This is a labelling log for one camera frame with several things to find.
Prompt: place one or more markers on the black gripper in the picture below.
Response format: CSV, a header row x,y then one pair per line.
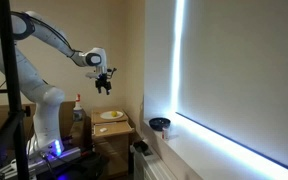
x,y
103,82

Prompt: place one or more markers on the small white object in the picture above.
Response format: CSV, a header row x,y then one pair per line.
x,y
103,129

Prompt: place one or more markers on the wooden drawer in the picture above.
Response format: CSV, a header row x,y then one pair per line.
x,y
114,129

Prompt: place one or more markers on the orange white pill bottle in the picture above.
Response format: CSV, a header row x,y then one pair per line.
x,y
165,133

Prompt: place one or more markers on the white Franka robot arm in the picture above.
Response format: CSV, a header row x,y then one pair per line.
x,y
45,110

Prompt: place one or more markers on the white round plate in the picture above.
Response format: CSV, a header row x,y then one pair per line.
x,y
108,116

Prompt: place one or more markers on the spray bottle with red trigger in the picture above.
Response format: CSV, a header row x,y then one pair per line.
x,y
77,111

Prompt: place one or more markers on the wooden drawer cabinet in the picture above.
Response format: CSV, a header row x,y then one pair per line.
x,y
112,150

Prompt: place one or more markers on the black object on radiator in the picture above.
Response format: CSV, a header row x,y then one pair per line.
x,y
140,147

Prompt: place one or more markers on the yellow lemon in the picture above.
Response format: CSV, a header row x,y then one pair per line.
x,y
114,114

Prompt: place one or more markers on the dark blue bowl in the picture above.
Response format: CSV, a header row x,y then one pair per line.
x,y
159,124

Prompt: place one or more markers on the white window sill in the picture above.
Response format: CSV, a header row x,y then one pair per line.
x,y
204,153

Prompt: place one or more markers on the white window blind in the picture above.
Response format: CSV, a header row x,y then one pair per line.
x,y
244,76

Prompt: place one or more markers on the aluminium profile rail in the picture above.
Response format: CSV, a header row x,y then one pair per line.
x,y
64,156

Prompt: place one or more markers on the white wall radiator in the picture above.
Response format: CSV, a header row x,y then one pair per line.
x,y
150,166

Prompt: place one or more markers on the black camera stand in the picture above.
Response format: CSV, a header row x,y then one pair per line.
x,y
11,83

